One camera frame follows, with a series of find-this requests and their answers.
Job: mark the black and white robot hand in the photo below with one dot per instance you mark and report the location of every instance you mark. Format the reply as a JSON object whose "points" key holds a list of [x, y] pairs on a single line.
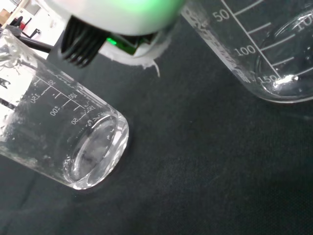
{"points": [[117, 14]]}

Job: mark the black tripod leg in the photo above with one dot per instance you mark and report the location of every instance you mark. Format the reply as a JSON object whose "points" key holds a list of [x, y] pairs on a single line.
{"points": [[34, 44]]}

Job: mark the black table cloth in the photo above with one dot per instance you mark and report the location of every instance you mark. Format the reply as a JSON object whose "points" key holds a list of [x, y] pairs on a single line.
{"points": [[195, 151]]}

